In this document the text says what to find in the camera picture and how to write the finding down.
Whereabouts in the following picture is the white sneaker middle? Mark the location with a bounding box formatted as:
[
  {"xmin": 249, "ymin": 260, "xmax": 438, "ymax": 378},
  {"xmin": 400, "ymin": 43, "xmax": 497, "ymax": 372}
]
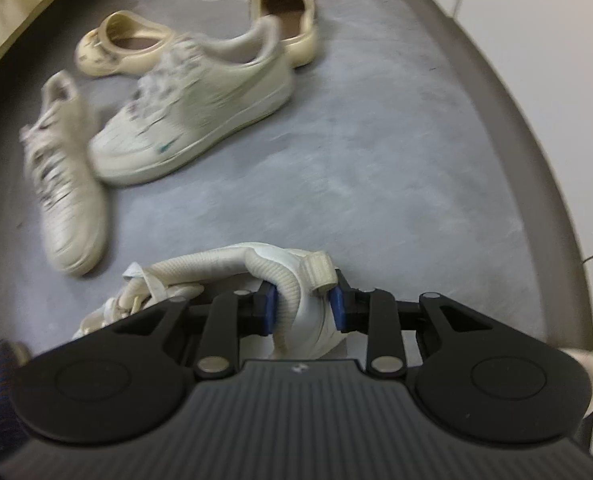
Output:
[{"xmin": 20, "ymin": 70, "xmax": 110, "ymax": 276}]

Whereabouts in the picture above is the white sneaker large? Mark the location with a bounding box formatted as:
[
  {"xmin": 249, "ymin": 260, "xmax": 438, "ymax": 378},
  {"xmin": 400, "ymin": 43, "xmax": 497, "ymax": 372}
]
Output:
[{"xmin": 74, "ymin": 242, "xmax": 345, "ymax": 360}]

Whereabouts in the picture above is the cream clog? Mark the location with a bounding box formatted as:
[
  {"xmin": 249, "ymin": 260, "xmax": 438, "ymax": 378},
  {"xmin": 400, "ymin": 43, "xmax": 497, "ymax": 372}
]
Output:
[
  {"xmin": 250, "ymin": 0, "xmax": 319, "ymax": 68},
  {"xmin": 74, "ymin": 10, "xmax": 177, "ymax": 78}
]

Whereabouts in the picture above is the white sneaker upright centre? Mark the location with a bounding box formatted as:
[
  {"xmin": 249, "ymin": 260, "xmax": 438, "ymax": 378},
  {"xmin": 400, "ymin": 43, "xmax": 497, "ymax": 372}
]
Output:
[{"xmin": 88, "ymin": 15, "xmax": 294, "ymax": 186}]

